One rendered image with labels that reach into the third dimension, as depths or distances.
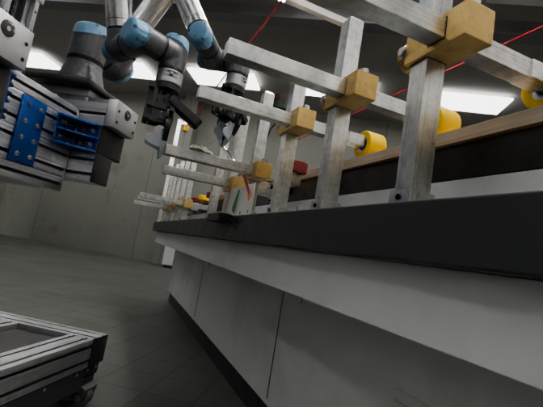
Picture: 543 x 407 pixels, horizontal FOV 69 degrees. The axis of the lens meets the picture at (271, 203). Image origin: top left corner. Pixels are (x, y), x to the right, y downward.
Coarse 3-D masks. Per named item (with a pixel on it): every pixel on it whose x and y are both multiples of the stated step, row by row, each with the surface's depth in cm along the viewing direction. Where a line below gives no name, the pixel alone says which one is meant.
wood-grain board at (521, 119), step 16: (528, 112) 63; (464, 128) 75; (480, 128) 72; (496, 128) 68; (512, 128) 66; (448, 144) 78; (352, 160) 110; (368, 160) 103; (384, 160) 97; (304, 176) 137
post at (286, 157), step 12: (288, 96) 108; (300, 96) 106; (288, 108) 106; (288, 144) 104; (288, 156) 103; (276, 168) 105; (288, 168) 103; (276, 180) 103; (288, 180) 103; (276, 192) 102; (288, 192) 103; (276, 204) 102
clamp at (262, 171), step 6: (258, 162) 119; (264, 162) 120; (258, 168) 119; (264, 168) 120; (270, 168) 121; (252, 174) 121; (258, 174) 119; (264, 174) 120; (270, 174) 120; (258, 180) 125; (264, 180) 123
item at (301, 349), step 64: (384, 192) 96; (448, 192) 77; (192, 256) 291; (192, 320) 262; (256, 320) 154; (320, 320) 111; (256, 384) 142; (320, 384) 104; (384, 384) 83; (448, 384) 68; (512, 384) 58
